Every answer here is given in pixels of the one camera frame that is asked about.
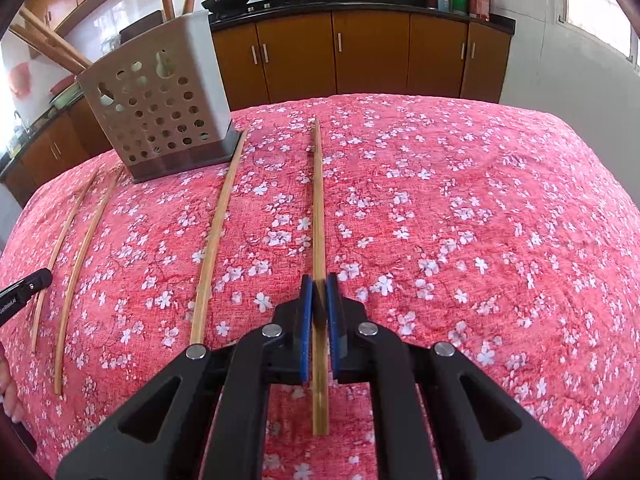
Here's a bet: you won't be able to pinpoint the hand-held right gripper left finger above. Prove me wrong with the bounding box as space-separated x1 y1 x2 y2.
55 274 316 480

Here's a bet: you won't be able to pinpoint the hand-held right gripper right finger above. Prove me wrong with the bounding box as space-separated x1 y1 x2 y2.
325 272 586 480

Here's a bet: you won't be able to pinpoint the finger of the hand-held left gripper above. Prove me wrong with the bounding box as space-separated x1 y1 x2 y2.
0 267 54 306

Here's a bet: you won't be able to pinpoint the beige perforated chopstick holder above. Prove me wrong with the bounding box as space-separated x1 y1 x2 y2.
75 9 241 185

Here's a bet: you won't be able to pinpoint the person's left hand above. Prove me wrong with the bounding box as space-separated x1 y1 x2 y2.
0 344 24 424

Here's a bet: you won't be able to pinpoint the red floral tablecloth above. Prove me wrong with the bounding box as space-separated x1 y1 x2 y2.
0 92 640 480

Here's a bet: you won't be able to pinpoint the hanging red plastic bag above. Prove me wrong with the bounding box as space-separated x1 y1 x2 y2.
7 60 33 96

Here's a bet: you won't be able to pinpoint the dark wooden cutting board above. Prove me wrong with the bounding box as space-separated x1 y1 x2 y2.
119 10 166 46

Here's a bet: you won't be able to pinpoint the wooden base cabinets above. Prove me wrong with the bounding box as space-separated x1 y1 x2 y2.
0 7 513 206

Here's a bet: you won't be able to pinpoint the black gas stove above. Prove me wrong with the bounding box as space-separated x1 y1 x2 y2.
210 0 331 13

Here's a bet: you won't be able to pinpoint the black kitchen countertop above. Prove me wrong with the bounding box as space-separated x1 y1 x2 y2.
0 0 517 176

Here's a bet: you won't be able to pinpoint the large sliding window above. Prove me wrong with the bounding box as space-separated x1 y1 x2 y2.
562 0 640 68

